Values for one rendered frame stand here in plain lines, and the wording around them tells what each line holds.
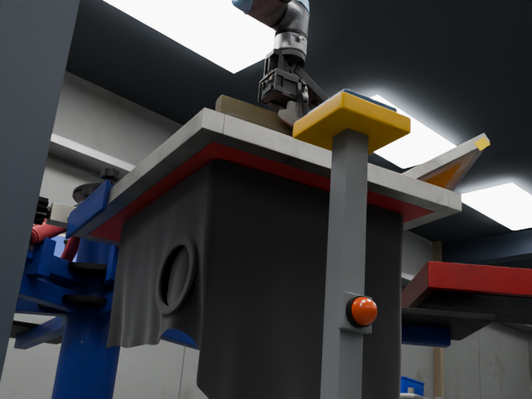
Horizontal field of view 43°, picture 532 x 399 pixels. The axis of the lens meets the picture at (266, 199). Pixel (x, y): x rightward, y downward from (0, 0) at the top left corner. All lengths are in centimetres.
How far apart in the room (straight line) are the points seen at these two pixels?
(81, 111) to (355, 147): 474
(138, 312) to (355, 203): 62
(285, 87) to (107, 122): 435
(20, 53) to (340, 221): 48
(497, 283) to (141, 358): 370
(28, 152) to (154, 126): 516
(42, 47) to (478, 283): 173
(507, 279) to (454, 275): 17
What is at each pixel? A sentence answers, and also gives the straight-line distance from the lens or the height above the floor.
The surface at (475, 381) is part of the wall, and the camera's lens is 946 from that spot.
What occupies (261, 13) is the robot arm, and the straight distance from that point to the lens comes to 153.
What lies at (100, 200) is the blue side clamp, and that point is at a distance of 157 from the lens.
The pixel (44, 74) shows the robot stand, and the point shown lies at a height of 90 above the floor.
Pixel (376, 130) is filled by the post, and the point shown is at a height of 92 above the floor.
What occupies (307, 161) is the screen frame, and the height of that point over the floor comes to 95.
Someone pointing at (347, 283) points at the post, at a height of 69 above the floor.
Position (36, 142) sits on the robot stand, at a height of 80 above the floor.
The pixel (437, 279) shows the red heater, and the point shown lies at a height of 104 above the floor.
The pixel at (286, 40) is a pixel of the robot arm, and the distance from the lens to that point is 154.
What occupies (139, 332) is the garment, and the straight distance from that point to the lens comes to 144.
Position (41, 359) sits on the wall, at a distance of 516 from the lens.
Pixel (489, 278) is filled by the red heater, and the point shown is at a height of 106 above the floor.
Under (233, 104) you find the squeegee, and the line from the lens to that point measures 141.
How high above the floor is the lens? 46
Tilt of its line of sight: 21 degrees up
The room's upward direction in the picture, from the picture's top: 5 degrees clockwise
